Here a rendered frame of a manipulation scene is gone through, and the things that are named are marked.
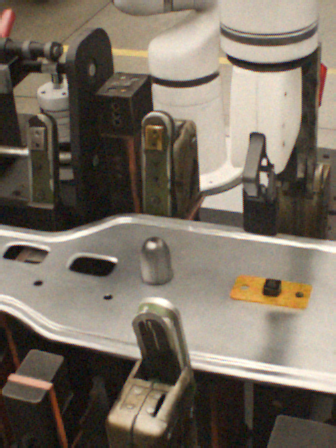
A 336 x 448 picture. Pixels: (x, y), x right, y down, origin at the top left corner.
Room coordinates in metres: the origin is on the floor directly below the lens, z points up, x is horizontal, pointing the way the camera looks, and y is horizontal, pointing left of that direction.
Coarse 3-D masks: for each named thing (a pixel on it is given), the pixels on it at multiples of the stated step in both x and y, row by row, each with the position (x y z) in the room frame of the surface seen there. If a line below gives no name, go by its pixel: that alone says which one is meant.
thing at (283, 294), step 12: (240, 276) 0.68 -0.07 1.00; (252, 276) 0.67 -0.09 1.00; (252, 288) 0.65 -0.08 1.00; (264, 288) 0.64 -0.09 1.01; (276, 288) 0.64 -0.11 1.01; (288, 288) 0.65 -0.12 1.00; (300, 288) 0.65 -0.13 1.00; (312, 288) 0.64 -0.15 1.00; (240, 300) 0.64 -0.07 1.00; (252, 300) 0.64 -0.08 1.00; (264, 300) 0.63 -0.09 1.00; (276, 300) 0.63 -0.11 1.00; (288, 300) 0.63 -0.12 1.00; (300, 300) 0.63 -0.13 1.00
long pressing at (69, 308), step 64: (0, 256) 0.75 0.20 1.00; (64, 256) 0.74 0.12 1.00; (128, 256) 0.73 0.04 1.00; (192, 256) 0.72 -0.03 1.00; (256, 256) 0.71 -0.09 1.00; (320, 256) 0.70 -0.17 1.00; (64, 320) 0.63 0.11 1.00; (128, 320) 0.63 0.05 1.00; (192, 320) 0.62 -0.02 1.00; (256, 320) 0.61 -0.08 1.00; (320, 320) 0.60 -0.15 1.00; (320, 384) 0.51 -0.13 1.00
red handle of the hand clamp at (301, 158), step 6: (324, 66) 0.88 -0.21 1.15; (324, 72) 0.87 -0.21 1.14; (324, 78) 0.87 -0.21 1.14; (300, 156) 0.79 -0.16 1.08; (306, 156) 0.79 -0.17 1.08; (300, 162) 0.78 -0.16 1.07; (306, 162) 0.78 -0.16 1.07; (300, 168) 0.77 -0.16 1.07; (300, 174) 0.77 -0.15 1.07; (306, 174) 0.77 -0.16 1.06; (300, 180) 0.77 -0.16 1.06
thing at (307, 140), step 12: (312, 60) 0.78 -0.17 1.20; (312, 72) 0.78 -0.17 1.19; (312, 84) 0.78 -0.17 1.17; (312, 96) 0.77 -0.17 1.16; (312, 108) 0.77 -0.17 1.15; (312, 120) 0.77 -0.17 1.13; (300, 132) 0.78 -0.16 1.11; (312, 132) 0.77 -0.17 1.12; (300, 144) 0.78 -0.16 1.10; (312, 144) 0.77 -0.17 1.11; (312, 156) 0.76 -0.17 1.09; (312, 168) 0.76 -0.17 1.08; (312, 180) 0.76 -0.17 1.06; (312, 192) 0.76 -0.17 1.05
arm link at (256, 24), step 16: (224, 0) 0.63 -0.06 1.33; (240, 0) 0.61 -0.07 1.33; (256, 0) 0.61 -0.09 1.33; (272, 0) 0.60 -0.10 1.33; (288, 0) 0.61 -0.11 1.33; (304, 0) 0.61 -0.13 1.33; (320, 0) 0.63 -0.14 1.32; (224, 16) 0.63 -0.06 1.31; (240, 16) 0.62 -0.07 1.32; (256, 16) 0.61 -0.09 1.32; (272, 16) 0.60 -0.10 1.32; (288, 16) 0.61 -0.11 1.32; (304, 16) 0.61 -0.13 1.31; (240, 32) 0.62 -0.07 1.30; (256, 32) 0.61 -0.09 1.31; (272, 32) 0.60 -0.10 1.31; (288, 32) 0.61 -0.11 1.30
